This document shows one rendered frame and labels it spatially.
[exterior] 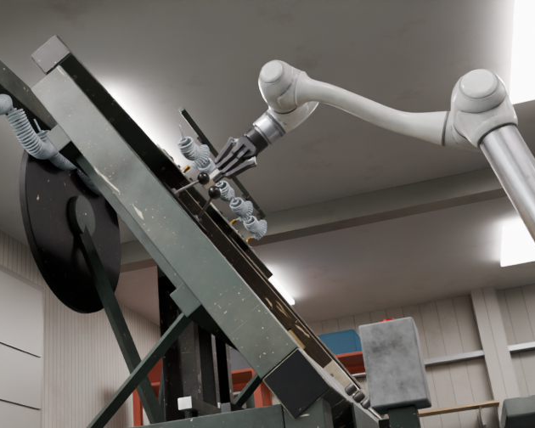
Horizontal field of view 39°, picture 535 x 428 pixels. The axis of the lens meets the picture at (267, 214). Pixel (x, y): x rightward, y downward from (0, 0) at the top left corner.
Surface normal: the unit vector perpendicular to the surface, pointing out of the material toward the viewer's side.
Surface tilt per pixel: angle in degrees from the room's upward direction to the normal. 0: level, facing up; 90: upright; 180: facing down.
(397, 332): 90
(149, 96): 180
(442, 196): 90
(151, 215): 90
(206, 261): 90
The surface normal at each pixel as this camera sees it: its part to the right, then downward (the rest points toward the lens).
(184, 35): 0.11, 0.91
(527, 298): -0.25, -0.36
